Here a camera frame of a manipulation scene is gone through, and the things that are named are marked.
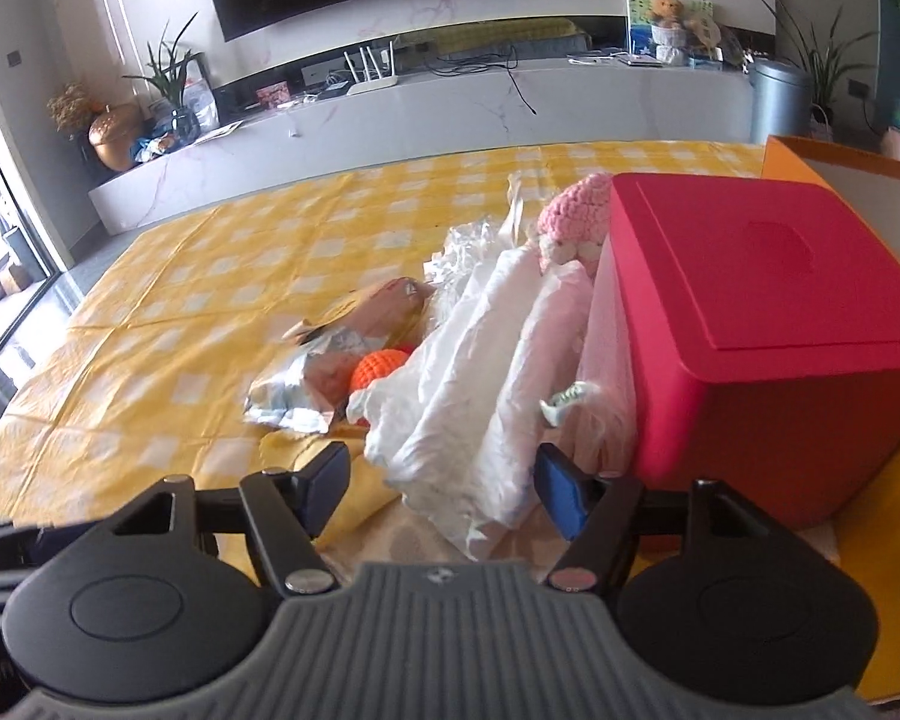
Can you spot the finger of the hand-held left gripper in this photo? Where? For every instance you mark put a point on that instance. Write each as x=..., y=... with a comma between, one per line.
x=11, y=540

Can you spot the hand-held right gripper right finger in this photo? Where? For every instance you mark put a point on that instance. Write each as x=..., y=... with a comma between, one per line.
x=559, y=491

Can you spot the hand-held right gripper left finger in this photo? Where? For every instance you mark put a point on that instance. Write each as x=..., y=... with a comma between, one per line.
x=330, y=474

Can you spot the silver foil snack bag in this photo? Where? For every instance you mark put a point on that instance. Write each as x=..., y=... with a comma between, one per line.
x=307, y=390

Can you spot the small green white toy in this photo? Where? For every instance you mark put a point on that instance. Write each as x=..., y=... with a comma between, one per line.
x=562, y=403

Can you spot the orange crochet fruit toy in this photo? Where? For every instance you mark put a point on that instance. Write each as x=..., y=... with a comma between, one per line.
x=379, y=371

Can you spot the clear crinkled plastic bag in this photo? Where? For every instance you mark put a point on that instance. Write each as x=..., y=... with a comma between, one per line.
x=469, y=247

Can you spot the pink crochet doll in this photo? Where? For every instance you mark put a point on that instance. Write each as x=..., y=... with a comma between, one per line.
x=577, y=202

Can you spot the orange storage box white inside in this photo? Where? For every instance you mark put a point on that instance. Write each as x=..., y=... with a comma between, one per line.
x=855, y=187

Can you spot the yellow checkered tablecloth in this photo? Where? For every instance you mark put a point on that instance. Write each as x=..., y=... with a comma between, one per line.
x=195, y=277

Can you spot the red lidded box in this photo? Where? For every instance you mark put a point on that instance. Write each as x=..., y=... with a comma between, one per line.
x=720, y=315

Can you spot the white marble television console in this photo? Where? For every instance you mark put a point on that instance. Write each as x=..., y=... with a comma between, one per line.
x=420, y=127

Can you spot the pink small card box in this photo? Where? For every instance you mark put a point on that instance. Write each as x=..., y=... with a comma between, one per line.
x=274, y=95

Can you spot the white router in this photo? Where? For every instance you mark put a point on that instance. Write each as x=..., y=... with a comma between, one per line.
x=371, y=86

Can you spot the gold round vase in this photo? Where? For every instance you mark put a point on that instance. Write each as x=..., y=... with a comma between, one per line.
x=112, y=139

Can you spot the green plant in glass vase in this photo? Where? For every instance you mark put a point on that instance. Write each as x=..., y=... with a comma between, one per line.
x=172, y=79

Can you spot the dried flower bunch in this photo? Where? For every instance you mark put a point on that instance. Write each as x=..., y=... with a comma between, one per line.
x=71, y=105

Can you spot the silver trash can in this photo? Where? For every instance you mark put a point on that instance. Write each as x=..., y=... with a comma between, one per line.
x=778, y=105

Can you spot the woven basket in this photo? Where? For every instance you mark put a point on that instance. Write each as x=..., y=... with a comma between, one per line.
x=821, y=127

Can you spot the stuffed toy on shelf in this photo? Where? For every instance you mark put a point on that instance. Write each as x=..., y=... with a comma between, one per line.
x=637, y=19

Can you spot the round paper fan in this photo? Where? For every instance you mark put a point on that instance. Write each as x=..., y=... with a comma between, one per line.
x=703, y=34

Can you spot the brown teddy bear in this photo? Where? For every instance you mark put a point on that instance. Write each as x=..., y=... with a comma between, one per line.
x=665, y=11

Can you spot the tall leafy potted plant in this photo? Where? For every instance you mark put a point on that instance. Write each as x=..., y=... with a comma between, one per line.
x=821, y=67

